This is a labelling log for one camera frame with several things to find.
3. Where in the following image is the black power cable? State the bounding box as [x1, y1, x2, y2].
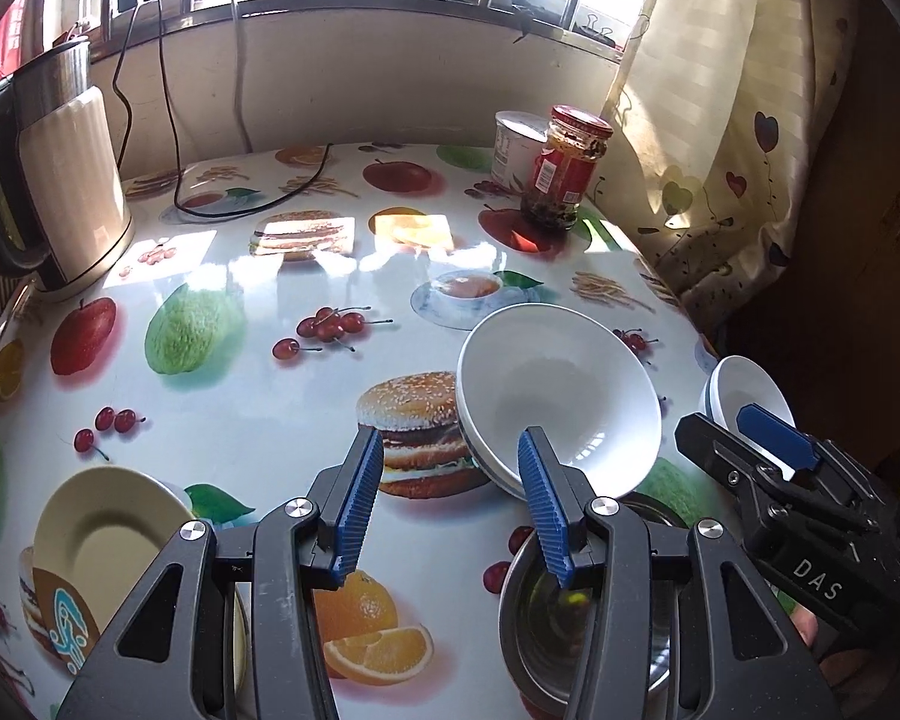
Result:
[109, 0, 338, 218]

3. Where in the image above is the black binder clip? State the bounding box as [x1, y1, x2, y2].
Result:
[574, 11, 623, 53]

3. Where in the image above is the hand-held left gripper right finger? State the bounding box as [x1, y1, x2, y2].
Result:
[517, 426, 845, 720]

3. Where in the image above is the cream curtain with heart print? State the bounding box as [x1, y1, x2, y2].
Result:
[600, 0, 863, 331]

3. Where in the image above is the grey cable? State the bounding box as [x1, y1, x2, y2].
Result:
[229, 0, 256, 155]

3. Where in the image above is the small white blue-striped bowl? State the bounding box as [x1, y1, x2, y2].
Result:
[703, 355, 796, 440]

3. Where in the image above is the white and steel electric kettle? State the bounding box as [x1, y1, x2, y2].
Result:
[0, 36, 136, 293]

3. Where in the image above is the fruit printed table cover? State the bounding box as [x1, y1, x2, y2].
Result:
[0, 139, 796, 720]

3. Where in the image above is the white plastic cup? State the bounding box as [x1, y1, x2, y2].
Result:
[491, 110, 552, 188]

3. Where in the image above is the stainless steel bowl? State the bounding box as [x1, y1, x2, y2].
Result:
[497, 491, 691, 720]

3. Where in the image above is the large white blue-striped bowl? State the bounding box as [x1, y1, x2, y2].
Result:
[455, 305, 663, 500]

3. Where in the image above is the glass jar with red label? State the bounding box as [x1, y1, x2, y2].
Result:
[520, 105, 614, 232]

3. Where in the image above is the person's right hand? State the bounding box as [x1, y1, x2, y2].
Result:
[790, 610, 871, 691]

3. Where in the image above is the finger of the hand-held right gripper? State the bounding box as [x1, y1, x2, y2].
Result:
[735, 403, 900, 537]
[675, 412, 811, 522]

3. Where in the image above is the cream plate with brown patch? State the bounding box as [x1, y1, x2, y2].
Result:
[32, 465, 250, 691]

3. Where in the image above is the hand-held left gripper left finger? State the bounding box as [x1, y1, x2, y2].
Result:
[56, 426, 385, 720]

